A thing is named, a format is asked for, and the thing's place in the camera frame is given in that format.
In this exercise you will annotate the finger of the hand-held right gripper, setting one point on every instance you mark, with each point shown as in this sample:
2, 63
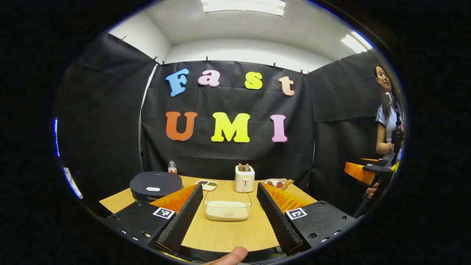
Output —
355, 171

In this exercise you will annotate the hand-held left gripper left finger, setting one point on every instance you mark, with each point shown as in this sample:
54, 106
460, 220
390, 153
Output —
184, 217

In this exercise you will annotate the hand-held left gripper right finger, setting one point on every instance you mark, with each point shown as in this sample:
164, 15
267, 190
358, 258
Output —
276, 221

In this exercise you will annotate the wooden spoon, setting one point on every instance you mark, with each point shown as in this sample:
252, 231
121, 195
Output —
288, 183

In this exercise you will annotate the clear container of rice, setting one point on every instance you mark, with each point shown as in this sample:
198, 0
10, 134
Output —
227, 209

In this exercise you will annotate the dark grey rice cooker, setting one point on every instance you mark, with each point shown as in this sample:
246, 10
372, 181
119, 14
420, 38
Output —
154, 182

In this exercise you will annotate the white plate with red food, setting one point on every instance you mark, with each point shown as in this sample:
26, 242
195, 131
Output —
272, 183

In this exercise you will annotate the white divided dish of beans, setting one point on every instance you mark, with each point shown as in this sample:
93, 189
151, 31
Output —
206, 184

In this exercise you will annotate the small clear bottle red label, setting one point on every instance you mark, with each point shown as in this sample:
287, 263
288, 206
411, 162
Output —
172, 168

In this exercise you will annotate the white toaster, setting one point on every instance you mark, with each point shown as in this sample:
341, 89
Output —
244, 180

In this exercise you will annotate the white object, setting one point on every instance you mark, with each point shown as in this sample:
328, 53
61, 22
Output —
71, 182

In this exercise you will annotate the black backdrop cloth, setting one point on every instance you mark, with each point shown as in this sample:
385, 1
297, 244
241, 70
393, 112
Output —
110, 110

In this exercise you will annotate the computer monitor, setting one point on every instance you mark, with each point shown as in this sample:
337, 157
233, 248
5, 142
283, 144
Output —
55, 136

